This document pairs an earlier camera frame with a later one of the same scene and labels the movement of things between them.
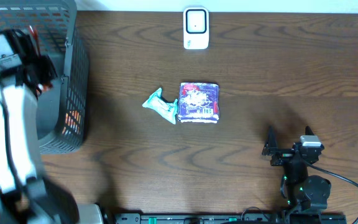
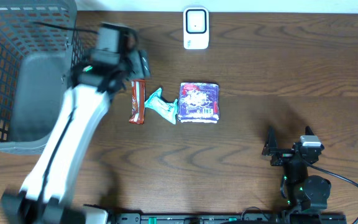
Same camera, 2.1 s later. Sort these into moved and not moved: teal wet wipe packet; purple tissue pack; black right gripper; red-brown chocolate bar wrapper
Moved: red-brown chocolate bar wrapper
Not moved: teal wet wipe packet; black right gripper; purple tissue pack
